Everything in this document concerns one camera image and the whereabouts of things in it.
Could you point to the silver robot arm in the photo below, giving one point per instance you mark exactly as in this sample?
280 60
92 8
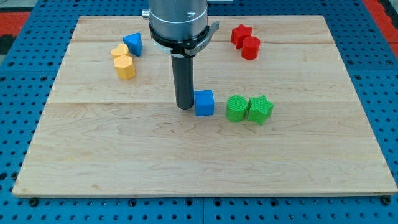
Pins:
180 29

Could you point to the blue triangle block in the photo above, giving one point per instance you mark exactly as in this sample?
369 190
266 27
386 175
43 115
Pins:
134 43

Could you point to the black clamp mount ring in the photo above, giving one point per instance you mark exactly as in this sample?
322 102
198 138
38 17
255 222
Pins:
184 48

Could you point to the red star block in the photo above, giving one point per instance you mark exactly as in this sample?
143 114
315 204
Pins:
239 33

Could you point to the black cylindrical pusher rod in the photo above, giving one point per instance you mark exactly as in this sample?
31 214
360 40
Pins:
183 81

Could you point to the blue cube block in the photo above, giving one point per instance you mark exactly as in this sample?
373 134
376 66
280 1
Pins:
204 102

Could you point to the green cylinder block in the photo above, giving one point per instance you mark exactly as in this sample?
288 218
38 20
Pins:
236 107

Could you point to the yellow heart block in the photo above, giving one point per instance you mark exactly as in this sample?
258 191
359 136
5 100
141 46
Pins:
121 49

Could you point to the yellow hexagon block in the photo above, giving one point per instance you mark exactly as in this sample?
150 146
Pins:
124 66

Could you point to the red cylinder block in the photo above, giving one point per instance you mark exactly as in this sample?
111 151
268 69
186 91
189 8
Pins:
250 48

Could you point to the light wooden board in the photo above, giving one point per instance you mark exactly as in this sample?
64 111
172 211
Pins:
100 136

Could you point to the green star block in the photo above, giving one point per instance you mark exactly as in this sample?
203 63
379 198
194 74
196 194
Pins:
259 109

